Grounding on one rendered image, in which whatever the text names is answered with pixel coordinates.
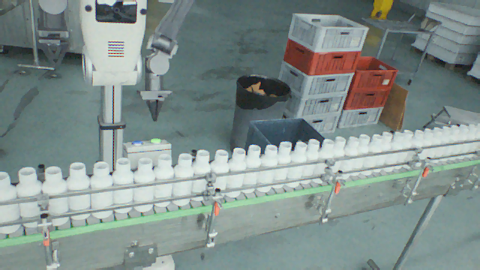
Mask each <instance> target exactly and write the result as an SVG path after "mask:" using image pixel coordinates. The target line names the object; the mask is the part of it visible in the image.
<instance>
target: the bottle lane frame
mask: <svg viewBox="0 0 480 270"><path fill-rule="evenodd" d="M474 167H476V169H475V171H474V173H475V174H476V175H478V174H479V173H480V158H479V159H478V160H474V161H469V162H465V161H464V163H454V164H450V165H445V166H443V165H442V166H437V167H432V168H434V169H435V170H436V172H432V171H431V170H430V171H429V172H427V175H426V176H425V177H423V176H422V177H421V179H420V181H419V183H418V186H417V188H416V189H415V191H416V195H415V196H414V197H413V198H412V201H416V200H423V199H426V198H430V197H437V196H440V195H444V194H446V193H447V191H448V189H449V188H450V186H451V185H452V183H453V182H456V181H460V180H465V184H464V185H463V187H462V188H461V189H460V191H465V190H469V189H470V185H472V183H470V182H469V181H468V179H467V178H468V177H469V175H470V174H472V176H471V178H470V181H471V182H474V181H475V177H476V176H475V175H473V172H472V170H473V168H474ZM419 172H420V169H418V170H413V171H407V172H400V173H394V174H391V175H389V174H388V173H387V174H388V175H381V176H377V177H375V176H374V177H373V178H367V177H366V179H363V180H361V179H359V180H358V181H353V180H352V181H350V182H345V181H344V182H343V183H344V184H345V185H346V188H342V187H341V186H340V190H339V191H338V193H334V196H333V200H332V201H331V205H330V208H331V213H330V214H328V217H327V221H331V220H334V219H335V218H342V217H345V216H349V215H356V214H359V213H363V212H369V211H373V210H377V209H384V208H388V207H392V206H398V205H402V204H404V200H405V199H406V197H405V196H404V195H403V193H402V191H403V189H404V187H407V185H406V183H407V179H409V178H411V182H410V183H409V187H410V188H411V189H412V187H413V185H414V183H415V180H416V178H417V176H418V174H419ZM332 185H333V184H329V183H328V185H326V186H321V185H320V186H319V187H312V186H311V188H308V189H304V188H303V187H302V190H295V189H294V188H293V189H294V191H289V192H286V191H285V190H284V192H283V193H276V192H275V194H270V196H267V194H266V193H265V196H261V197H257V196H256V194H255V196H256V198H252V199H247V198H246V197H245V199H243V200H237V199H236V198H235V201H233V202H226V201H225V200H224V203H221V204H222V206H223V210H219V213H218V215H216V219H215V224H214V230H215V232H217V235H216V237H215V239H214V242H215V245H220V244H224V243H227V242H235V241H238V240H242V239H249V238H250V237H253V236H259V235H263V234H267V233H274V232H277V231H281V230H288V229H292V228H296V227H302V226H306V225H310V224H317V223H319V217H321V214H320V213H319V210H318V206H319V204H320V203H322V201H320V200H321V198H322V195H323V194H326V196H325V200H324V204H326V200H327V199H328V198H329V194H330V192H331V189H332ZM212 206H213V205H203V204H202V206H200V207H196V208H194V207H193V206H192V205H190V208H186V209H180V208H179V207H178V210H177V211H168V210H167V209H166V212H163V213H158V214H157V213H156V212H155V211H154V214H150V215H143V214H142V212H141V213H140V214H141V215H140V216H139V217H130V216H129V214H128V215H127V219H122V220H116V218H115V217H114V220H113V221H108V222H103V221H102V220H101V219H100V223H95V224H90V225H89V224H88V221H86V223H85V226H76V227H73V224H72V223H71V224H70V228H67V229H58V227H57V226H55V230H53V231H52V232H50V239H51V247H52V242H58V243H59V250H57V253H60V259H61V260H60V261H58V262H59V267H58V270H101V269H108V268H112V267H115V266H121V265H124V264H125V251H126V250H127V249H128V248H129V247H131V246H136V245H143V244H147V243H151V242H153V243H155V244H156V245H157V257H164V256H168V255H171V254H177V253H181V252H185V251H192V250H196V249H200V248H204V247H205V242H206V237H207V236H206V225H209V222H207V220H208V215H209V214H211V213H212ZM157 257H156V258H157ZM0 270H47V262H46V256H45V250H44V237H43V233H35V234H30V235H26V232H25V231H24V232H23V234H22V235H21V236H17V237H12V238H10V237H9V235H8V234H7V236H6V238H4V239H0Z"/></svg>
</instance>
